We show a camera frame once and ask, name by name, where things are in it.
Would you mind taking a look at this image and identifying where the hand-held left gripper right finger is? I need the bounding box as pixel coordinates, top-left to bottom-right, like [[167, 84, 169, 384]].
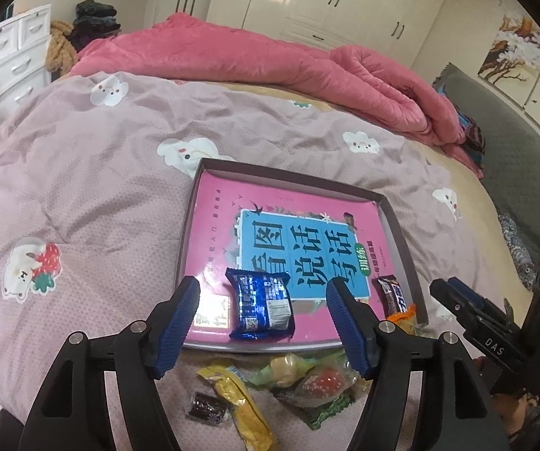
[[325, 278, 510, 451]]

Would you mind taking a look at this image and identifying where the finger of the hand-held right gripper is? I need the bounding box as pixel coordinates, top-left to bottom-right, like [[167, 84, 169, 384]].
[[429, 279, 476, 334], [449, 278, 491, 315]]

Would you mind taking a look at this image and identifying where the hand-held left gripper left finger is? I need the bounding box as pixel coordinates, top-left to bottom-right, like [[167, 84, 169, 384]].
[[18, 275, 202, 451]]

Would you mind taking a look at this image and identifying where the orange snack packet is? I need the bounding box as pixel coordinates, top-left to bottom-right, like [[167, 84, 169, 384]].
[[387, 304, 417, 327]]

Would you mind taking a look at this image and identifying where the red candied fruit clear wrapper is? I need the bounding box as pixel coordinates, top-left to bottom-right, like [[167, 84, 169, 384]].
[[275, 362, 361, 406]]

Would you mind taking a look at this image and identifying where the blue foil snack packet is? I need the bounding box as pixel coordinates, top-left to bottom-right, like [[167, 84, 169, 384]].
[[225, 268, 296, 340]]

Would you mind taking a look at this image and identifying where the yellow snack packet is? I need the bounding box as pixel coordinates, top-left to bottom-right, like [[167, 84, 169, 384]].
[[197, 359, 278, 451]]

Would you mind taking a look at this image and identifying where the shallow grey cardboard box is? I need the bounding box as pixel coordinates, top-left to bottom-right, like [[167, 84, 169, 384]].
[[173, 157, 429, 353]]

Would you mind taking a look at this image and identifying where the brown chocolate bar packet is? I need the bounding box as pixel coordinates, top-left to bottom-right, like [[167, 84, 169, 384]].
[[372, 276, 409, 318]]

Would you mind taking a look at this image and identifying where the grey patterned pillow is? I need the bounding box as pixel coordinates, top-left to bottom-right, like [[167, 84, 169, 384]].
[[498, 213, 540, 292]]

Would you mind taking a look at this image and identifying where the pale candy light green wrapper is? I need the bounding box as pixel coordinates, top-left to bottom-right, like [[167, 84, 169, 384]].
[[246, 352, 309, 390]]

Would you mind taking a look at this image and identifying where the small dark wrapped candy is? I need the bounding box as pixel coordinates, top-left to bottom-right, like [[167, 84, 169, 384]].
[[185, 391, 230, 426]]

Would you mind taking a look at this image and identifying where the dark green snack packet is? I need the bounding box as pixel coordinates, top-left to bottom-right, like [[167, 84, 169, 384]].
[[298, 392, 353, 430]]

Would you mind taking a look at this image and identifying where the pink and blue book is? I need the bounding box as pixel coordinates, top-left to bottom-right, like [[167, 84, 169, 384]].
[[183, 176, 414, 346]]

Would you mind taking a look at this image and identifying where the grey padded headboard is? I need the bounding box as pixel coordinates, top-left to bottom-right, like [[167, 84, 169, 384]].
[[439, 62, 540, 254]]

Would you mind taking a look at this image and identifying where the colourful striped cloth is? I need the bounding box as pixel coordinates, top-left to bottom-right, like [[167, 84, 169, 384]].
[[458, 113, 487, 170]]

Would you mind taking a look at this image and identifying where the pink printed bedsheet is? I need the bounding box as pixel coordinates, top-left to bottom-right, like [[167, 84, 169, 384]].
[[0, 70, 534, 451]]

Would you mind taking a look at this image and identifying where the pink fleece blanket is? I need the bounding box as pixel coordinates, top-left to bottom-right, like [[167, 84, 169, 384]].
[[68, 12, 484, 179]]

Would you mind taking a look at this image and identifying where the brown fluffy cloth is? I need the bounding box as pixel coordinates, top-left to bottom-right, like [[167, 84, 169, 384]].
[[47, 20, 79, 72]]

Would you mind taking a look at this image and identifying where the white plastic drawer cabinet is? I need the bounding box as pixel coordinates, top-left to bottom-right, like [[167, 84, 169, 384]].
[[0, 4, 52, 120]]

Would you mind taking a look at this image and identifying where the pile of dark clothes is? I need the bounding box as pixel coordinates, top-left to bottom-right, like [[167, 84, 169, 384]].
[[70, 0, 123, 52]]

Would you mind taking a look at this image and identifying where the white wardrobe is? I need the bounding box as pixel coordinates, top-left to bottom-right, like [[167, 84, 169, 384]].
[[148, 0, 454, 69]]

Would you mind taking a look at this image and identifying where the tree wall painting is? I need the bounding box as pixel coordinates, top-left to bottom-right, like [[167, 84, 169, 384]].
[[477, 13, 540, 144]]

